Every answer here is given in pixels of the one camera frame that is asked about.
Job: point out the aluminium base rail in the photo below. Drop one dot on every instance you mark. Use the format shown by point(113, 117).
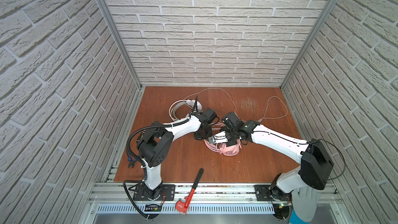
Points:
point(208, 198)

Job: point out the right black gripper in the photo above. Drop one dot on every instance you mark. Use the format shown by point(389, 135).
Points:
point(231, 142)

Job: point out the blue black pliers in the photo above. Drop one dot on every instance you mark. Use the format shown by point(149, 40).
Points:
point(131, 157)

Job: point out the white headphones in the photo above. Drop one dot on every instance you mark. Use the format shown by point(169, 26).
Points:
point(186, 105)

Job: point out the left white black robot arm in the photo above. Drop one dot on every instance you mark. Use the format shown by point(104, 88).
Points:
point(151, 145)

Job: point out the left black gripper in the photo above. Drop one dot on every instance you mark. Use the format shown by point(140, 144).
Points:
point(200, 137)

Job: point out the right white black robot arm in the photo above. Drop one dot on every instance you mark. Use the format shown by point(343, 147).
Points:
point(315, 162)

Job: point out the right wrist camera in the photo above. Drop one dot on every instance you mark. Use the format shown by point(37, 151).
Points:
point(218, 138)

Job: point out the red black pipe wrench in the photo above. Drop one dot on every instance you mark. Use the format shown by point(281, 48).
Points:
point(183, 204)

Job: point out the pink headphones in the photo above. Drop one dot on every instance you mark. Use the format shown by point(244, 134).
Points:
point(228, 148)

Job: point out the grey gloved hand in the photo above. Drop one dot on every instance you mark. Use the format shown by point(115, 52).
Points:
point(305, 202)

